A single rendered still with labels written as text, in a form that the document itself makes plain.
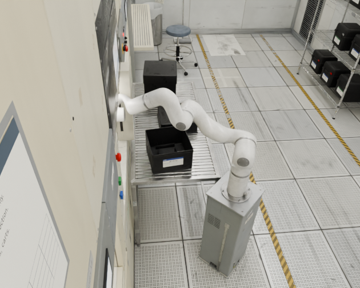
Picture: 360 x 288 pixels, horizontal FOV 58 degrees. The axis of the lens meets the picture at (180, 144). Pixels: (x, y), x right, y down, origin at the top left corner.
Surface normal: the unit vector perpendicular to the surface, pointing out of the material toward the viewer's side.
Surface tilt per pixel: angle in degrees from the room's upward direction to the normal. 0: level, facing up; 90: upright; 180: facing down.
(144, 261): 0
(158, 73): 0
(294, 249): 0
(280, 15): 90
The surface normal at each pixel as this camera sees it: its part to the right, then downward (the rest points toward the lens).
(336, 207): 0.04, -0.76
